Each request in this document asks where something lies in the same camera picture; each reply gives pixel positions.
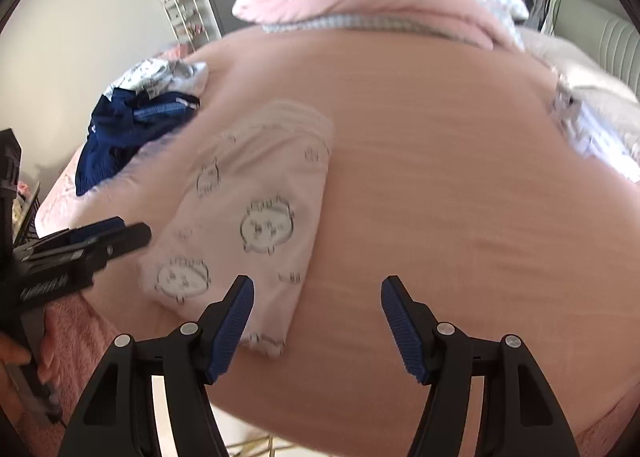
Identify navy blue garment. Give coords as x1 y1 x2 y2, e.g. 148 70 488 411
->
75 87 200 197

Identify pale green headboard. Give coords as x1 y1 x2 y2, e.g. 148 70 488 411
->
541 0 639 93

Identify pink fluffy rug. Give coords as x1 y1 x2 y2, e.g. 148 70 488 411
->
2 295 116 456

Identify white grey patterned garment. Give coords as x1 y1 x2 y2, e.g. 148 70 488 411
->
103 57 208 99

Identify white shelf rack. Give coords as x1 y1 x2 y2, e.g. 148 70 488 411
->
160 0 220 52

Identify white printed garment right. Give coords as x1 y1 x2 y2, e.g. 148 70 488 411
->
549 83 639 184

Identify beige pillow far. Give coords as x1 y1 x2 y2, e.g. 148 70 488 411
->
514 26 640 148

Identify pink bed sheet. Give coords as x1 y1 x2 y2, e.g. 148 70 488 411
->
36 28 639 456

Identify person's left hand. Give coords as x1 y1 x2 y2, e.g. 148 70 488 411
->
1 309 58 392

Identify gold wire stand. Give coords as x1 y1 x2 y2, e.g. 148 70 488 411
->
226 434 296 457

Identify pink cartoon print pajama pants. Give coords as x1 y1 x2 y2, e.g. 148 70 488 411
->
139 102 334 357

